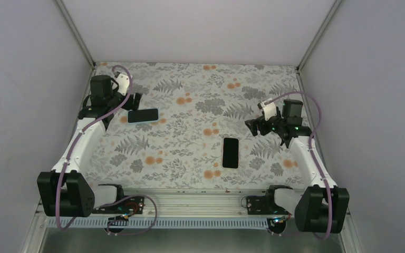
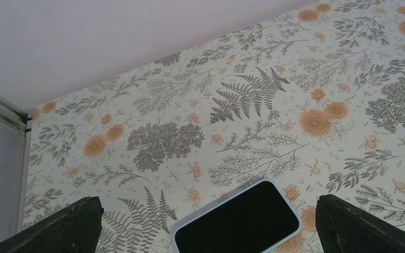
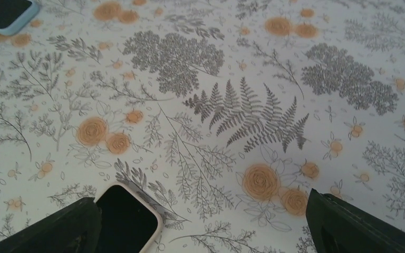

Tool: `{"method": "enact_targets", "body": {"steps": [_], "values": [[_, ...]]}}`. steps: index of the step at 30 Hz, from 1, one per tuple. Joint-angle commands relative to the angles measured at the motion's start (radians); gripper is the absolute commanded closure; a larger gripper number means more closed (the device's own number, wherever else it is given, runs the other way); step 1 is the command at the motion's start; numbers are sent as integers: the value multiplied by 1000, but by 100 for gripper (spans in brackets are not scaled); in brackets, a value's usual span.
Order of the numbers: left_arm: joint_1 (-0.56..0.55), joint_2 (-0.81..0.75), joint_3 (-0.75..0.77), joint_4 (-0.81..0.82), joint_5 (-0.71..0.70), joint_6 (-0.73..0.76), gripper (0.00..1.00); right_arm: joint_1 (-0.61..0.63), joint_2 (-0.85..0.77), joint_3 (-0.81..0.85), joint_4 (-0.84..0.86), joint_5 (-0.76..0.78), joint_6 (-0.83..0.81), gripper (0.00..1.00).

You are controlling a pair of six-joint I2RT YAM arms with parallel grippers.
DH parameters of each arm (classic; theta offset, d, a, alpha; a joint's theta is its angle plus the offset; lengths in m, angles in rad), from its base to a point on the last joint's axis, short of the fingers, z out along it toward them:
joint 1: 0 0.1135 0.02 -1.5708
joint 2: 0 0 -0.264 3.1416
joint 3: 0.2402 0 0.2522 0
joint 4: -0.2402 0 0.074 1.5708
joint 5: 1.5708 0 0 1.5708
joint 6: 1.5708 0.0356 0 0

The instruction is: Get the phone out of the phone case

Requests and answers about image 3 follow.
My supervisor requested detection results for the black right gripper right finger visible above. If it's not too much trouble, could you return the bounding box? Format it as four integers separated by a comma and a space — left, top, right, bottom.
305, 189, 405, 253

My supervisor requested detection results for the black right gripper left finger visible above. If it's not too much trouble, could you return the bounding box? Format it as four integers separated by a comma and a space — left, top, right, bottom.
0, 197, 102, 252

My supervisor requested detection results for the black phone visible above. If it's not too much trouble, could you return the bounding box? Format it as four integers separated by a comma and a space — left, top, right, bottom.
0, 0, 33, 29
94, 185, 159, 253

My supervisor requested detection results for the beige phone case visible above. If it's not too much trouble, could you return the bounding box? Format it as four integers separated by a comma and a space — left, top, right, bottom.
94, 181, 165, 253

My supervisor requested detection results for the light blue phone case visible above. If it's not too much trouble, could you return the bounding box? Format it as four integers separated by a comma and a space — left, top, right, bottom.
0, 1, 40, 36

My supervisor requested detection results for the floral patterned table mat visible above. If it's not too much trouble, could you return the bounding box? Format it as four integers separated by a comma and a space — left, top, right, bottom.
0, 1, 405, 252

